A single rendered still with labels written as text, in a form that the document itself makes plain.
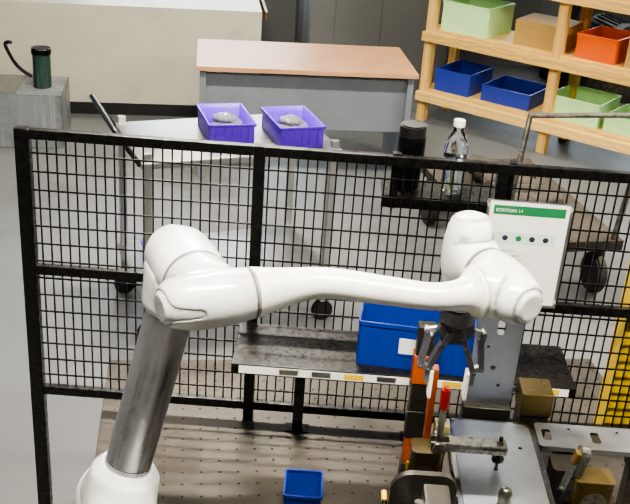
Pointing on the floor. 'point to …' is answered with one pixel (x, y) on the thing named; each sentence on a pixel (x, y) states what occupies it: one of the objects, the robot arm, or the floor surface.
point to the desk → (260, 87)
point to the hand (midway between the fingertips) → (447, 385)
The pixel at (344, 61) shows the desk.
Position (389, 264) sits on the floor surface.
